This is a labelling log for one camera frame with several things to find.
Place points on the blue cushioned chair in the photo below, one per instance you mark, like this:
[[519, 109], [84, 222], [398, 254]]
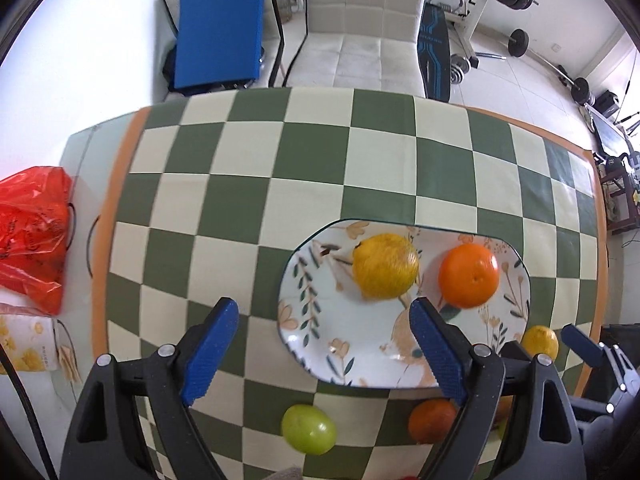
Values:
[[222, 45]]

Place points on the floral oval plate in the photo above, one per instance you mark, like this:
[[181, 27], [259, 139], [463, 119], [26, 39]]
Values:
[[338, 336]]

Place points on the green apple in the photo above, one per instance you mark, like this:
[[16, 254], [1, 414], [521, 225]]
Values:
[[308, 430]]

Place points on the black blue weight bench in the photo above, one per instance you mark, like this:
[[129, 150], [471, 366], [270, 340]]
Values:
[[434, 53]]

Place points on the white barbell rack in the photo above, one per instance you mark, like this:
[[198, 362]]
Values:
[[480, 5]]

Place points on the dark red-orange orange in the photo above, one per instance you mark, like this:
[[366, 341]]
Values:
[[430, 421]]

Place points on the white padded chair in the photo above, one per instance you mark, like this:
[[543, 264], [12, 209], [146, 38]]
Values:
[[360, 44]]

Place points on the red plastic bag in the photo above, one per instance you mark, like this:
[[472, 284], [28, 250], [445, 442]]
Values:
[[34, 222]]

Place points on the bright orange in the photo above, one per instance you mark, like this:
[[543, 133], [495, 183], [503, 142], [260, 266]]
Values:
[[468, 276]]

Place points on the large yellow lemon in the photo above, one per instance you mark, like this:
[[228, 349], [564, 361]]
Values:
[[541, 339]]

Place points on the barbell on floor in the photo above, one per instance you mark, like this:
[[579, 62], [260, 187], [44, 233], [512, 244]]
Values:
[[517, 45]]

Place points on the small yellow citrus fruit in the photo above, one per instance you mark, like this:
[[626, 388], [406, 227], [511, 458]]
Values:
[[385, 266]]

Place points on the dark wooden side table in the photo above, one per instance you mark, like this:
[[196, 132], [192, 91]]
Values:
[[619, 180]]

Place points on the yellow patterned tissue box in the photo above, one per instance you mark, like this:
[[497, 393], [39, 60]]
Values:
[[36, 343]]

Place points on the green checkered tablecloth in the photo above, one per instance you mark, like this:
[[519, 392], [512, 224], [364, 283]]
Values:
[[262, 195]]

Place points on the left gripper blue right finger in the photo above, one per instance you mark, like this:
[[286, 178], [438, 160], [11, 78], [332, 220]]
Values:
[[444, 348]]

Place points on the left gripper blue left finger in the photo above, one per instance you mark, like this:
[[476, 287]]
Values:
[[203, 347]]

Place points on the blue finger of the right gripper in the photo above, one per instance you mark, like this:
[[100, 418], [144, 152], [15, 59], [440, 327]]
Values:
[[589, 351]]

